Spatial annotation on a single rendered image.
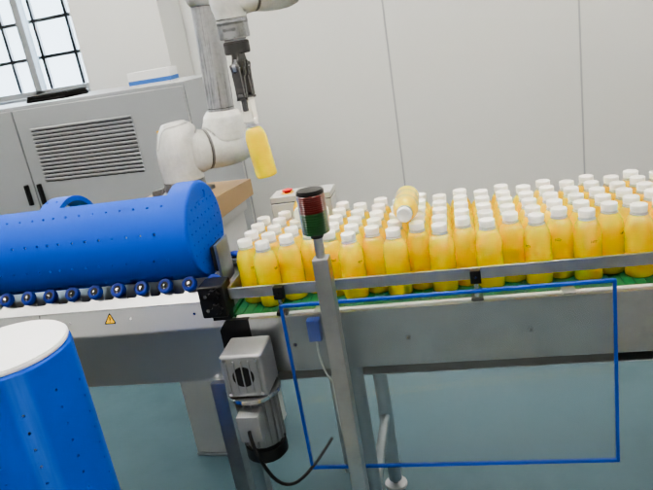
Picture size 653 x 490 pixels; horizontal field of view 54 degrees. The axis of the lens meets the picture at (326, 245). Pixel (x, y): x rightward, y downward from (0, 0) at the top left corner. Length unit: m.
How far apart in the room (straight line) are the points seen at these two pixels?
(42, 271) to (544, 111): 3.21
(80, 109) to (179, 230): 2.05
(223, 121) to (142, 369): 0.96
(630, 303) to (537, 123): 2.77
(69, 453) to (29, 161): 2.67
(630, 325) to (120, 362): 1.43
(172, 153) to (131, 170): 1.27
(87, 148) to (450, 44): 2.26
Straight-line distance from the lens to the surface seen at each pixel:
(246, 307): 1.80
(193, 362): 2.02
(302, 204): 1.41
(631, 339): 1.74
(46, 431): 1.56
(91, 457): 1.65
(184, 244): 1.81
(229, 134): 2.48
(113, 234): 1.90
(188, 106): 3.45
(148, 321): 1.97
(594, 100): 4.35
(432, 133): 4.39
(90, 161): 3.81
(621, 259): 1.67
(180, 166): 2.42
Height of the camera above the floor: 1.59
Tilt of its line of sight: 18 degrees down
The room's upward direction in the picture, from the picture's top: 10 degrees counter-clockwise
